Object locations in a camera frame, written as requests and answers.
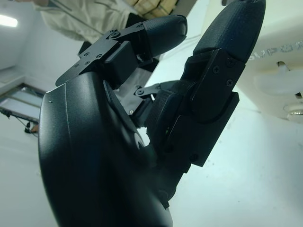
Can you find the ceiling light panel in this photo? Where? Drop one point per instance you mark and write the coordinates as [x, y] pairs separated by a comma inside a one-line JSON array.
[[8, 20]]

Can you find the cream white toaster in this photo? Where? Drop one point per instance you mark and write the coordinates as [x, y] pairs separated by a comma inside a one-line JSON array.
[[279, 40]]

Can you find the person's legs in background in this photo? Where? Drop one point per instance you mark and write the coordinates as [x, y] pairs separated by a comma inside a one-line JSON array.
[[90, 16]]

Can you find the wooden crate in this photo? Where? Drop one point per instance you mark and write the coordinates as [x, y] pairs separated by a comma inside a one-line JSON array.
[[156, 6]]

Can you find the white toaster lever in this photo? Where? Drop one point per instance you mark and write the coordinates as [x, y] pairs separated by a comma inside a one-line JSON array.
[[277, 81]]

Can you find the window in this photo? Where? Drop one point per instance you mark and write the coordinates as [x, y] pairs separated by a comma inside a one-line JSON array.
[[26, 99]]

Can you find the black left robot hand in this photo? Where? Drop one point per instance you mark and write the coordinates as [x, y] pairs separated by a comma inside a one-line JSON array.
[[94, 146]]

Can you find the metal toaster dial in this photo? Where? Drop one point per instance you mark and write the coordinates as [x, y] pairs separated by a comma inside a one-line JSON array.
[[296, 115]]

